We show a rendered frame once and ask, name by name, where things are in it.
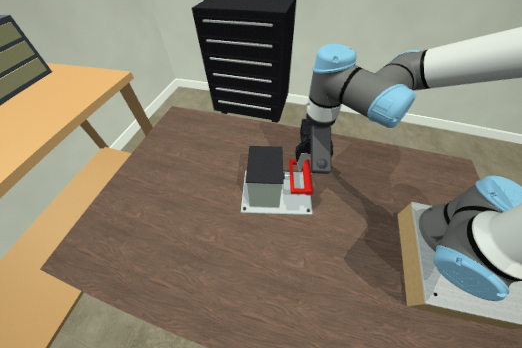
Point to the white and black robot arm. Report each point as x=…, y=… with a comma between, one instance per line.
x=486, y=261

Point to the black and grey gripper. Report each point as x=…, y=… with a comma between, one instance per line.
x=305, y=145

